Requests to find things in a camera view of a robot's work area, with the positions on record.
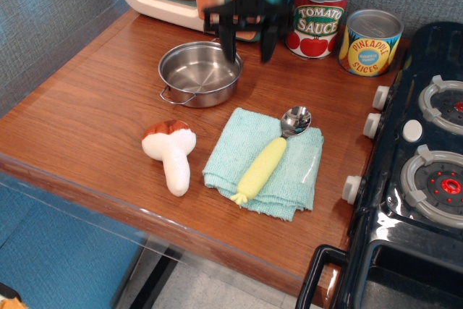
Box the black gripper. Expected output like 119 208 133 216
204 0 293 63

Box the small steel pot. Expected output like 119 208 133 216
158 41 243 108

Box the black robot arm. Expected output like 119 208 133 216
204 0 293 63

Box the plush mushroom toy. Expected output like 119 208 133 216
142 120 196 197

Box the tomato sauce can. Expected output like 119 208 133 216
286 0 348 59

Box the light blue folded cloth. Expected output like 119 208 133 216
203 108 324 221

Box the pineapple slices can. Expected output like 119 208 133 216
339 9 404 77

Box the black toy stove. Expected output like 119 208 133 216
297 22 462 308

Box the orange object bottom left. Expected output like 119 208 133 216
0 283 28 309

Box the spoon with yellow handle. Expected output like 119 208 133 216
230 106 312 206

